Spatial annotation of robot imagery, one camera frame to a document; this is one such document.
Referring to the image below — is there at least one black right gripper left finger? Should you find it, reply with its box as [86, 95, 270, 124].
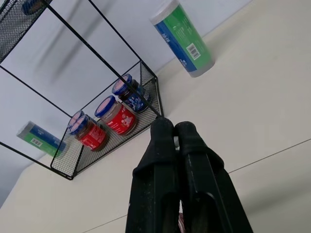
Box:
[125, 117, 181, 233]

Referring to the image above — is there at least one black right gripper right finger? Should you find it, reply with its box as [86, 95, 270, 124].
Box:
[174, 121, 254, 233]

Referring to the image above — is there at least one red label dark jam jar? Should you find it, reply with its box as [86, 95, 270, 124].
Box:
[69, 114, 109, 152]
[68, 109, 86, 127]

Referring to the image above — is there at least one blue label jam jar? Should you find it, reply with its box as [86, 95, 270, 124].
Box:
[111, 73, 152, 114]

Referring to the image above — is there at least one red label clear jar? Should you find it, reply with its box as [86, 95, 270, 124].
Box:
[94, 95, 138, 136]

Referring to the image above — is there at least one green blue cylindrical canister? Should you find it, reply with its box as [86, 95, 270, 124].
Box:
[149, 0, 216, 78]
[16, 120, 67, 157]

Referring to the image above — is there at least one blue lid jar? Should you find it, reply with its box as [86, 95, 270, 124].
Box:
[21, 0, 47, 16]

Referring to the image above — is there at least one black wire mesh rack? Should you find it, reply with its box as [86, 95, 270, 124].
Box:
[0, 0, 164, 181]

